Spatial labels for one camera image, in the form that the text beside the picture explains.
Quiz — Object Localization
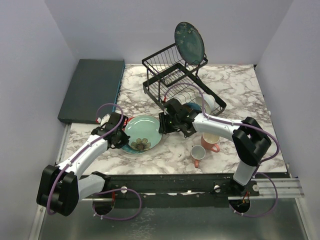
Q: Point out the dark bowl beige inside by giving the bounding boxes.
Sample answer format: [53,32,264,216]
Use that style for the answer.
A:
[182,102,202,113]

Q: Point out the white bowl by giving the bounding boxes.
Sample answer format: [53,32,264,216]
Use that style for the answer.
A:
[195,94,216,115]

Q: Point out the black wire dish rack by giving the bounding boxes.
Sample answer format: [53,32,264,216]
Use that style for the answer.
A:
[142,43,227,116]

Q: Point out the plain pink mug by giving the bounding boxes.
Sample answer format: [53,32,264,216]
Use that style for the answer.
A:
[200,133,220,153]

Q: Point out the printed salmon coffee mug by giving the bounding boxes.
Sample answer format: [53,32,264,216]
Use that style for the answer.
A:
[190,145,206,168]

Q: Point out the blue glazed floral plate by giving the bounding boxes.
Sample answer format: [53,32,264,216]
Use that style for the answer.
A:
[174,21,205,66]

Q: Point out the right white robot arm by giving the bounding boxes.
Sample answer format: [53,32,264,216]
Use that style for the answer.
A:
[158,98,272,196]

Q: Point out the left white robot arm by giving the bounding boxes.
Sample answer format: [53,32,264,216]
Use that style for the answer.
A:
[36,112,130,217]

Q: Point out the teal patterned bottom plate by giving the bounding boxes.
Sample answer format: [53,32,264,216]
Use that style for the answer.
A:
[121,144,157,155]

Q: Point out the dark grey flat box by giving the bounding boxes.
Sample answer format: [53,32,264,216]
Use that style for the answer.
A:
[57,59,125,124]

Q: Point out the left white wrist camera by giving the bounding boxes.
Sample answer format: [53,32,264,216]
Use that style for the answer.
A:
[96,113,110,126]

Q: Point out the black mounting rail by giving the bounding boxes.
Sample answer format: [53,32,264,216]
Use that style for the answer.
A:
[85,173,259,209]

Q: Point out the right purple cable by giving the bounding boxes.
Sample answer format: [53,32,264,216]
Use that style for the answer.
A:
[163,82,280,218]

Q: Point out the aluminium frame rail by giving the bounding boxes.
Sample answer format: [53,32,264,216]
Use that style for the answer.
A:
[27,124,305,240]

